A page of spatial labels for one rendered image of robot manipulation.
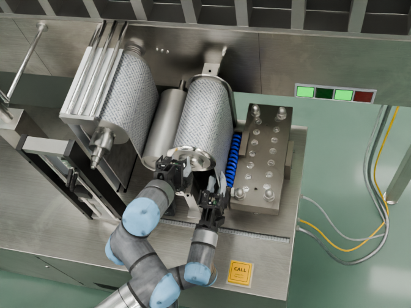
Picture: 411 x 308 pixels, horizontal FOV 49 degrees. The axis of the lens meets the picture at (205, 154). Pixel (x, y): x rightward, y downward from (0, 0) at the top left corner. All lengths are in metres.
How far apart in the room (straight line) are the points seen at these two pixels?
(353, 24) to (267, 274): 0.82
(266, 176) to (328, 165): 1.21
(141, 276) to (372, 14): 0.92
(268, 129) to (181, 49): 0.43
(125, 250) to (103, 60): 0.57
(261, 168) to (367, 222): 1.17
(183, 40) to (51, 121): 0.83
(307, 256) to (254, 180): 1.06
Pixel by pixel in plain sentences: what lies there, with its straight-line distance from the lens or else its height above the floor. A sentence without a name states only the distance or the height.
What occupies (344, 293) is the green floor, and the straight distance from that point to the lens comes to 2.49.
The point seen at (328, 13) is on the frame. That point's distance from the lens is 1.37.
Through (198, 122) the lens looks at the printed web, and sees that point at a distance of 1.33.
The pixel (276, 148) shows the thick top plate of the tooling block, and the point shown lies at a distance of 1.58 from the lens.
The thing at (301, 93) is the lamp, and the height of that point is 1.18.
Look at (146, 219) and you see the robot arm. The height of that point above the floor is 1.52.
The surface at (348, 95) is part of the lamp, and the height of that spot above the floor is 1.19.
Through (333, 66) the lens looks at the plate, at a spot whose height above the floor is 1.31.
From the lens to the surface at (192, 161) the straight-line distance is 1.30.
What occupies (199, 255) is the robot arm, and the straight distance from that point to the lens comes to 1.34.
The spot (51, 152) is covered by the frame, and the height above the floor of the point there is 1.44.
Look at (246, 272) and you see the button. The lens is 1.54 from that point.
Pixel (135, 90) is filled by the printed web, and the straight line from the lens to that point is 1.37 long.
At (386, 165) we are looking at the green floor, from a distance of 2.78.
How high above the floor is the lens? 2.42
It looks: 60 degrees down
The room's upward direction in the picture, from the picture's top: 16 degrees counter-clockwise
